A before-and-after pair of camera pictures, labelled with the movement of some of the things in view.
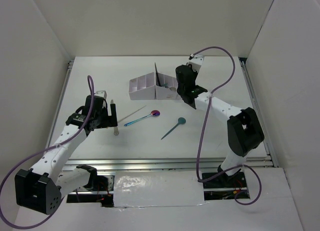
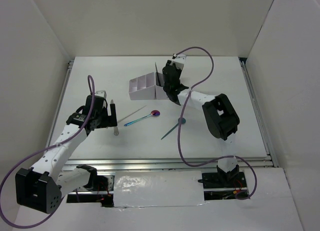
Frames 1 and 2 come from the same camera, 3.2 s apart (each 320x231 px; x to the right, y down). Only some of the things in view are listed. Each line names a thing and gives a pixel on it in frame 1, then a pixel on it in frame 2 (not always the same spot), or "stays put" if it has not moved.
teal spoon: x=181 y=120 stays put
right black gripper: x=195 y=72 → x=179 y=71
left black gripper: x=110 y=121 stays put
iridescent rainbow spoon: x=154 y=113 stays put
